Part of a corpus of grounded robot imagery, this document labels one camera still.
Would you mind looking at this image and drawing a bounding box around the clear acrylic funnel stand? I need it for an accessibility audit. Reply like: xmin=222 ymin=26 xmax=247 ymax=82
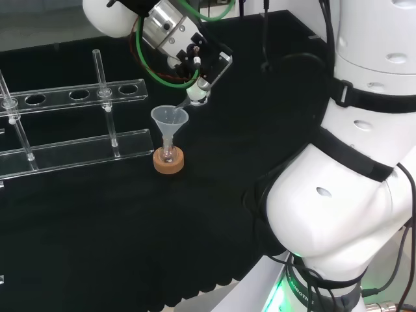
xmin=0 ymin=48 xmax=155 ymax=190

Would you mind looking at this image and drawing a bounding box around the small glass round-bottom flask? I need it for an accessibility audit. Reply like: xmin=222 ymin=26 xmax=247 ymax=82
xmin=160 ymin=135 xmax=179 ymax=164

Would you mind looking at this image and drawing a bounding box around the clear plastic funnel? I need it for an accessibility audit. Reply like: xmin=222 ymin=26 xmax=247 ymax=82
xmin=149 ymin=105 xmax=190 ymax=153

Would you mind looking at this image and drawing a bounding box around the black cable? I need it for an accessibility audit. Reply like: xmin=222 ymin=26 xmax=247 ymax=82
xmin=360 ymin=162 xmax=416 ymax=296

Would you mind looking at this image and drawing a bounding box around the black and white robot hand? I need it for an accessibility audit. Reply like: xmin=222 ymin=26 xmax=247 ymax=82
xmin=167 ymin=32 xmax=234 ymax=108

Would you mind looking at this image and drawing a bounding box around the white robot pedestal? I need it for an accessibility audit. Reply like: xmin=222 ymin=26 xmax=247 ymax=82
xmin=207 ymin=252 xmax=292 ymax=312

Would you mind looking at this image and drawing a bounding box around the brown cork ring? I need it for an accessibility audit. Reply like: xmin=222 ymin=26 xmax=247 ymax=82
xmin=152 ymin=146 xmax=185 ymax=176

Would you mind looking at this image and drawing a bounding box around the clear glass weighing funnel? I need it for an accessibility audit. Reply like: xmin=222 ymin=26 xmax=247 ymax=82
xmin=173 ymin=99 xmax=193 ymax=115

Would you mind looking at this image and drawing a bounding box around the black bench cloth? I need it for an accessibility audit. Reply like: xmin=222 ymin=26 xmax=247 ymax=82
xmin=0 ymin=8 xmax=335 ymax=309

